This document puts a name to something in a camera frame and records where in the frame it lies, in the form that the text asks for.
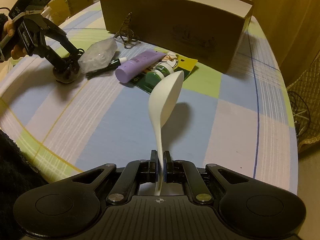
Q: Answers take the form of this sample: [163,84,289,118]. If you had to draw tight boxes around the quilted beige chair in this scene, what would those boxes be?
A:
[287,55,319,153]

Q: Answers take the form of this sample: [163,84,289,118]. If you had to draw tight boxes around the dark velvet scrunchie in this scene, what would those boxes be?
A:
[53,59,80,84]

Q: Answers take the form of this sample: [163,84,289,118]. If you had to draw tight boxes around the checked tablecloth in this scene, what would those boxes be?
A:
[1,18,298,193]

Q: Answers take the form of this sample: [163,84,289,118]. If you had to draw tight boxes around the person's left hand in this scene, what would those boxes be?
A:
[2,20,27,60]

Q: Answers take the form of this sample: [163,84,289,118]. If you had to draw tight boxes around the purple cream tube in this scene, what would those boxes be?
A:
[115,49,165,83]

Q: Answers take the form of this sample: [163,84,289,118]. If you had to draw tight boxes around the brown cardboard box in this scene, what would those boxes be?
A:
[100,0,253,73]

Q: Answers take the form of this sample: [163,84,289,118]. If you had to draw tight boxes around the green carded balm jar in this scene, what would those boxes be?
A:
[130,51,198,94]

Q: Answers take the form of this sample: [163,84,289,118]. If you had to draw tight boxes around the clear floss pick box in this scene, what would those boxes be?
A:
[78,37,117,74]

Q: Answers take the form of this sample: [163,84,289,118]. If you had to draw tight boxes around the white rice spoon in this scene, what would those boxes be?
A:
[148,71,184,196]

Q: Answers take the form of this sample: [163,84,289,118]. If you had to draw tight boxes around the cardboard boxes beside table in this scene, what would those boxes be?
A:
[35,0,111,27]

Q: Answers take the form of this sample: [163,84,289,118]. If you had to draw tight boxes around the yellow wooden door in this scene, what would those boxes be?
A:
[253,0,319,85]

